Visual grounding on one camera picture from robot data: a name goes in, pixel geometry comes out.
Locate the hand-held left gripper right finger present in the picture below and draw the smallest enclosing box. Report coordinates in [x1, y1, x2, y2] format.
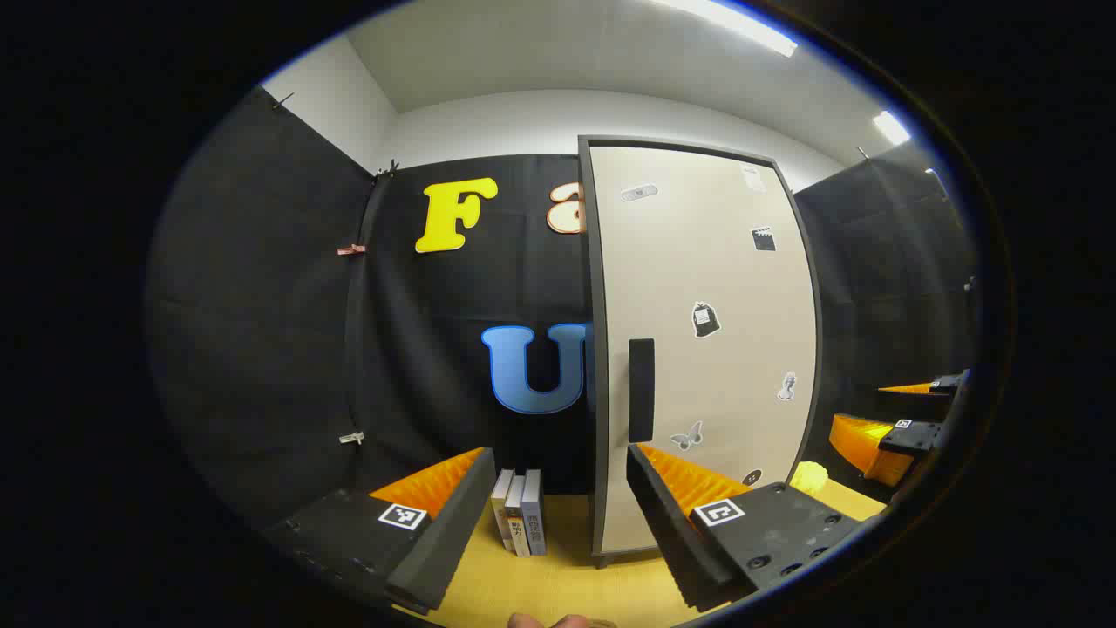
[626, 442, 866, 613]

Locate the white book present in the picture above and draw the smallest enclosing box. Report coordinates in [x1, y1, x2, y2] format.
[490, 468, 517, 552]

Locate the long ceiling light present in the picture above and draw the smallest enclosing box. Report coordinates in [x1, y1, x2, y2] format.
[650, 0, 800, 58]

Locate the blue grey book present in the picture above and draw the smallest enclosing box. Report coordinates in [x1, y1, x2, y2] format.
[521, 468, 548, 556]

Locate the small ceiling light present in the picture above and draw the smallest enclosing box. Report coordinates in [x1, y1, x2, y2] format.
[873, 110, 912, 147]

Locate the beige cabinet door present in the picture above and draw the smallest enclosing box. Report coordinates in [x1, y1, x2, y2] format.
[589, 144, 819, 556]

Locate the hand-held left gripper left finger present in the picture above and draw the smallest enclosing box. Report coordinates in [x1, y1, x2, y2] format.
[262, 447, 498, 616]

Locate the black backdrop cloth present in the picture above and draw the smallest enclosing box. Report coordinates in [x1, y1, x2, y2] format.
[148, 87, 982, 535]

